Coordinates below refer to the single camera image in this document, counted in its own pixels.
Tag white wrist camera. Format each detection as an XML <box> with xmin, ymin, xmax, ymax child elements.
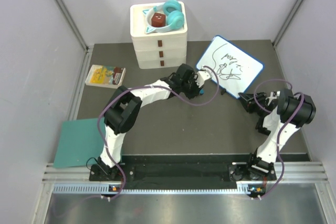
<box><xmin>266</xmin><ymin>91</ymin><xmax>280</xmax><ymax>105</ymax></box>
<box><xmin>196</xmin><ymin>66</ymin><xmax>212</xmax><ymax>88</ymax></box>

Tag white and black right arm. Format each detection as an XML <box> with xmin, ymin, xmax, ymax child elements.
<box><xmin>235</xmin><ymin>88</ymin><xmax>316</xmax><ymax>180</ymax></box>

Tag teal cat-ear headphones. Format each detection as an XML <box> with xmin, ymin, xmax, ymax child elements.
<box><xmin>142</xmin><ymin>0</ymin><xmax>185</xmax><ymax>34</ymax></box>

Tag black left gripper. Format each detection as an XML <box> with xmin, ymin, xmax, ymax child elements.
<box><xmin>181</xmin><ymin>74</ymin><xmax>204</xmax><ymax>100</ymax></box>

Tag teal green mat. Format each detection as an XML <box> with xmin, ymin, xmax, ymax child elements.
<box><xmin>53</xmin><ymin>118</ymin><xmax>105</xmax><ymax>168</ymax></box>

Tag dark red cube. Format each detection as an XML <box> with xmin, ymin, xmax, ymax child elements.
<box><xmin>151</xmin><ymin>12</ymin><xmax>166</xmax><ymax>27</ymax></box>

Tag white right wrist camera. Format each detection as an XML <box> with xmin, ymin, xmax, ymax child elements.
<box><xmin>266</xmin><ymin>91</ymin><xmax>280</xmax><ymax>105</ymax></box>

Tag white stacked drawer box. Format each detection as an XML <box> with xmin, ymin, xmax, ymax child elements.
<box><xmin>130</xmin><ymin>1</ymin><xmax>188</xmax><ymax>69</ymax></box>

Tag blue-framed whiteboard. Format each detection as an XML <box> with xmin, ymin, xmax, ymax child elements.
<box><xmin>196</xmin><ymin>35</ymin><xmax>264</xmax><ymax>98</ymax></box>

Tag perforated cable duct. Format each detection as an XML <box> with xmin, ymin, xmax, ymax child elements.
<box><xmin>53</xmin><ymin>184</ymin><xmax>266</xmax><ymax>195</ymax></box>

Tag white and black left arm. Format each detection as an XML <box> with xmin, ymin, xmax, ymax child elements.
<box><xmin>89</xmin><ymin>64</ymin><xmax>211</xmax><ymax>181</ymax></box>

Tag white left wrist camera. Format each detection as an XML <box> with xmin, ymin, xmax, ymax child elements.
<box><xmin>196</xmin><ymin>66</ymin><xmax>212</xmax><ymax>88</ymax></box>

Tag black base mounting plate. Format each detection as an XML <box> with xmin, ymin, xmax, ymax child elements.
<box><xmin>89</xmin><ymin>154</ymin><xmax>276</xmax><ymax>185</ymax></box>

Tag yellow illustrated book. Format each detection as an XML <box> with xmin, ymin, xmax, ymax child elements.
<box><xmin>85</xmin><ymin>65</ymin><xmax>126</xmax><ymax>89</ymax></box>

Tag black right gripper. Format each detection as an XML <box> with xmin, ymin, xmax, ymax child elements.
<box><xmin>238</xmin><ymin>92</ymin><xmax>268</xmax><ymax>118</ymax></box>

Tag aluminium front rail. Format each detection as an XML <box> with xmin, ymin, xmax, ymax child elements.
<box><xmin>43</xmin><ymin>162</ymin><xmax>328</xmax><ymax>183</ymax></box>

